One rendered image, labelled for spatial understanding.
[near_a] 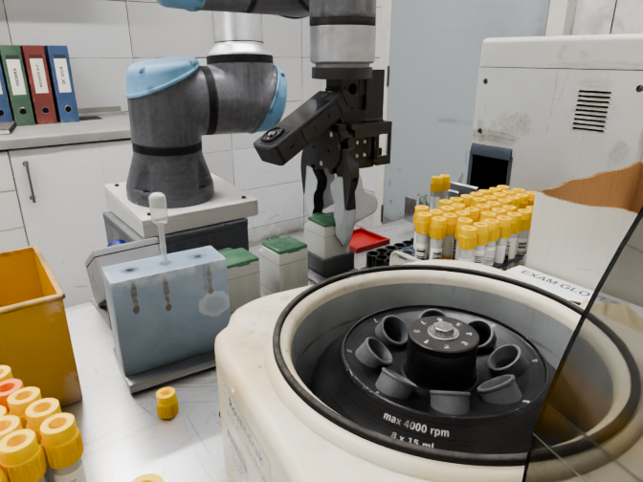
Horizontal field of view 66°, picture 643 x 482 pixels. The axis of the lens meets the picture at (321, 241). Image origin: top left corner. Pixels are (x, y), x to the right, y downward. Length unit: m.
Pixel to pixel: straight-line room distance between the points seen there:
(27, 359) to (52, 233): 1.77
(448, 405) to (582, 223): 0.29
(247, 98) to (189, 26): 2.09
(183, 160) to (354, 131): 0.37
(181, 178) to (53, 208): 1.35
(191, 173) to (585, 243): 0.61
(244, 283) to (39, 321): 0.21
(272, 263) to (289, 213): 2.82
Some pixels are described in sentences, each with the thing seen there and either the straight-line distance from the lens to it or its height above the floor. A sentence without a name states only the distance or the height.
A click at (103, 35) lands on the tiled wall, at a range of 2.81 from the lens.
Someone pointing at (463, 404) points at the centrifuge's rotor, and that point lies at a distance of 0.28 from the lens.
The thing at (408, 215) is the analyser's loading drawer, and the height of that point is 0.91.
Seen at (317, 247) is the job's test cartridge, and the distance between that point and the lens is 0.63.
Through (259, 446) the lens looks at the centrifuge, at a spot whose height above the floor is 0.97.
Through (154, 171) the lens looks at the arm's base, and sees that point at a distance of 0.87.
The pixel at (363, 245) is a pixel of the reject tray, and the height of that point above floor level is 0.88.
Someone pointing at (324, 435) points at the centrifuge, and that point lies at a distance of 0.24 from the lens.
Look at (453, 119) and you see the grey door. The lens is 2.57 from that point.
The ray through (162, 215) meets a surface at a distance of 0.44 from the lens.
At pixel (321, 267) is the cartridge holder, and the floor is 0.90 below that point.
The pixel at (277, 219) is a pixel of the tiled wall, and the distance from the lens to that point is 3.35.
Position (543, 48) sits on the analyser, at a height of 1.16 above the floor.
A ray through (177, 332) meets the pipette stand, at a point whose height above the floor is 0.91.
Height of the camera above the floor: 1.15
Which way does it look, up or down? 20 degrees down
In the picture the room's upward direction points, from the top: straight up
